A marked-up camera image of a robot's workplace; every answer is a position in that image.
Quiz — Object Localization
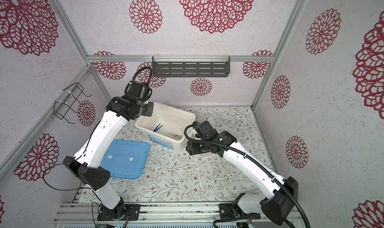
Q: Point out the metal tweezers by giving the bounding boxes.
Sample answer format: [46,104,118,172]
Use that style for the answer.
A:
[169,132,182,138]

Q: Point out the blue pen dropper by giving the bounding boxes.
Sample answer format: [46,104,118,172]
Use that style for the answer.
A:
[153,124,163,132]

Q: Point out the white plastic storage bin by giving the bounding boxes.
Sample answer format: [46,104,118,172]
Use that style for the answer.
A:
[135,102,196,153]

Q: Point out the white glass stirring rod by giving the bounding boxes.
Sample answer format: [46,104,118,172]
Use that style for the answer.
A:
[195,157,202,188]

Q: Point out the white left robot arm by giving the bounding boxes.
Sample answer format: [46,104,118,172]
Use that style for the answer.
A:
[63,96,154,211]

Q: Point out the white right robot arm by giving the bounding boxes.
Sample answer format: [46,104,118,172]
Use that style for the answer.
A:
[184,121,299,226]

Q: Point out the blue plastic bin lid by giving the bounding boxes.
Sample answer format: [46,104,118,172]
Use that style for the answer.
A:
[101,139,150,180]

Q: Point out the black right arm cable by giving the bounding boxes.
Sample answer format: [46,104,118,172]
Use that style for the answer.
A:
[183,124,312,228]

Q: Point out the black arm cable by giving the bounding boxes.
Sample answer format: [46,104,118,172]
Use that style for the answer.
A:
[183,124,312,228]
[124,66,154,102]

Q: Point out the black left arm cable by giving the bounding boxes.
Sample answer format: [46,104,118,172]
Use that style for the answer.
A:
[124,66,154,102]

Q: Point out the grey wall shelf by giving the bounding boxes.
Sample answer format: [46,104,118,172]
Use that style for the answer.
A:
[152,56,231,78]

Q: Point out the black wire wall rack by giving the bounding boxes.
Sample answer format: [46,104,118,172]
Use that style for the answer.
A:
[52,82,92,124]

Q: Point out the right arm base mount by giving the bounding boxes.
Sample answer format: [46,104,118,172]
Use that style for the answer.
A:
[219,203,261,220]

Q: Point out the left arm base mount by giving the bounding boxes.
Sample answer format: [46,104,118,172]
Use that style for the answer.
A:
[97,204,141,221]

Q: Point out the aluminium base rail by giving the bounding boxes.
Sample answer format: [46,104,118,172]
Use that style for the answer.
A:
[52,200,306,224]

